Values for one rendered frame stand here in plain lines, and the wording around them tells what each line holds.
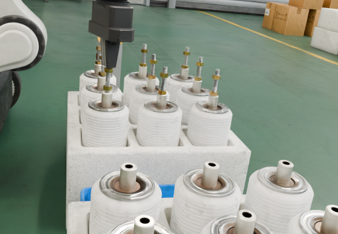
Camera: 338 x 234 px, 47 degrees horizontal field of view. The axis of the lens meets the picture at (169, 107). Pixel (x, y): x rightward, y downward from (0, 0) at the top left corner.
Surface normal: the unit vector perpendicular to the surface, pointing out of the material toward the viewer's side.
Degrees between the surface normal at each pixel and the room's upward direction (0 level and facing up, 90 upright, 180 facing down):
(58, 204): 0
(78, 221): 0
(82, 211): 0
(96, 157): 90
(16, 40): 90
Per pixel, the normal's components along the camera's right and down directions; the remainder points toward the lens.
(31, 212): 0.11, -0.94
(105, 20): -0.81, 0.11
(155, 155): 0.24, 0.35
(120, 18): 0.58, 0.33
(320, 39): -0.96, -0.01
